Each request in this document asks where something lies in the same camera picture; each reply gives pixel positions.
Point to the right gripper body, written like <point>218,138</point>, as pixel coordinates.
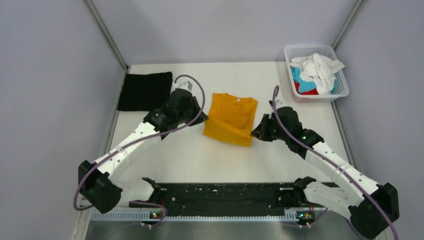
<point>270,131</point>

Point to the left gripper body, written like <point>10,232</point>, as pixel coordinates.
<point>189,115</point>

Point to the orange t-shirt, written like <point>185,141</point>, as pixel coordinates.
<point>231,119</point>

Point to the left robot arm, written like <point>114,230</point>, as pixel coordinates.
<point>99,181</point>

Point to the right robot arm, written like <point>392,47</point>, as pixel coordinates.
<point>368,206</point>

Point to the folded black t-shirt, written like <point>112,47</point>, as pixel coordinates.
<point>145,92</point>

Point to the light blue t-shirt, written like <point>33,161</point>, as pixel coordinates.
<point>321,75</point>

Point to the red t-shirt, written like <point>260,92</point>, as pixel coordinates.
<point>306,88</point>

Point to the white t-shirt in basket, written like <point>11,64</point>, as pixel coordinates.
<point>316,59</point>

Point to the white plastic basket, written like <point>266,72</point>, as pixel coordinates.
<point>302,50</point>

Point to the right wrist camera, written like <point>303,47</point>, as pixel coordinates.
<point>276,104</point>

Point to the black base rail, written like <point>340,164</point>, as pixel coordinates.
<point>229,200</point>

